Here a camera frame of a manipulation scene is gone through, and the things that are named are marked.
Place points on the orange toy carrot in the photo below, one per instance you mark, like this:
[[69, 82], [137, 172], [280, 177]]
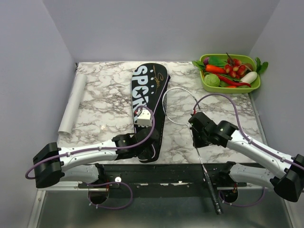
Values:
[[214, 69]]

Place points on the badminton racket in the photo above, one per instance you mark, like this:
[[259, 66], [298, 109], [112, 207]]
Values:
[[178, 106]]

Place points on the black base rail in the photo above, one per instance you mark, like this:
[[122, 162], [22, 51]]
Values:
[[153, 180]]

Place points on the white toy radish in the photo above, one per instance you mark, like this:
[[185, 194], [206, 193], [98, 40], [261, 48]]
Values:
[[249, 77]]

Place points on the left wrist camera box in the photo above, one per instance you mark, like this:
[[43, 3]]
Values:
[[143, 118]]

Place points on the purple toy onion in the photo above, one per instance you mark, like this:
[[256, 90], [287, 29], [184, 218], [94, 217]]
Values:
[[206, 61]]

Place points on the green toy cabbage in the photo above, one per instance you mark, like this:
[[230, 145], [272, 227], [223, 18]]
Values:
[[212, 80]]

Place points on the red toy chili pepper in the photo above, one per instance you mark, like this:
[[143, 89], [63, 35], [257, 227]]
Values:
[[232, 83]]

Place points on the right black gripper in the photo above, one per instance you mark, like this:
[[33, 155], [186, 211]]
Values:
[[196, 143]]

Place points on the red toy cherry bunch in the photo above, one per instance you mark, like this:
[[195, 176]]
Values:
[[235, 68]]

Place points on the white shuttlecock tube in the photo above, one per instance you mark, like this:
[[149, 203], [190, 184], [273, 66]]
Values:
[[72, 106]]

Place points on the green toy leaf outside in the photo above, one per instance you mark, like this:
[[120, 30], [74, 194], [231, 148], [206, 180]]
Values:
[[261, 67]]

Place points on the black sport racket bag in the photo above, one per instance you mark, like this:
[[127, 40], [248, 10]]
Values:
[[149, 83]]

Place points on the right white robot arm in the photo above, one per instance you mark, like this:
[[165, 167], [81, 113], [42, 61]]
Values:
[[280, 172]]

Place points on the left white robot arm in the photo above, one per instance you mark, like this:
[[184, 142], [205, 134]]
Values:
[[53, 164]]

